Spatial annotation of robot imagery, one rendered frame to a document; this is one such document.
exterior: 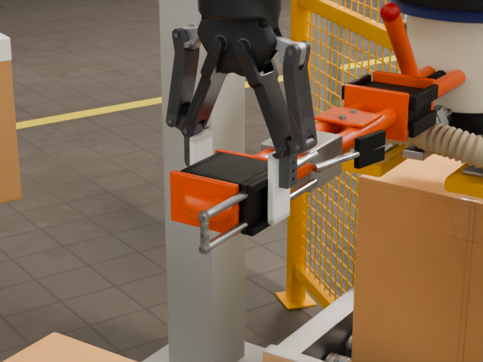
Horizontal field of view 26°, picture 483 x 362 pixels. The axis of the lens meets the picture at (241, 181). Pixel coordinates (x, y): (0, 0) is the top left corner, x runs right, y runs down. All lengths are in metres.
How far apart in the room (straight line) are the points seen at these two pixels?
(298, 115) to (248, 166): 0.09
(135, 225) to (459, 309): 2.42
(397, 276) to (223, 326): 1.22
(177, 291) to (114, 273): 0.75
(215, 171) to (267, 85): 0.10
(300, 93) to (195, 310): 2.01
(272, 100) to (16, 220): 3.24
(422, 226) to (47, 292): 2.02
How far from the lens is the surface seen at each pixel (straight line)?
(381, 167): 1.42
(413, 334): 1.81
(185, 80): 1.00
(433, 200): 1.70
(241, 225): 0.95
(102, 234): 3.96
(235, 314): 2.97
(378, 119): 1.20
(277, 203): 0.97
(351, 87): 1.26
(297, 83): 0.93
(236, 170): 0.98
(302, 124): 0.93
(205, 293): 2.86
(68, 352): 2.05
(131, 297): 3.47
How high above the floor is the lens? 1.54
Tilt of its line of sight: 20 degrees down
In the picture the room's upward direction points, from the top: straight up
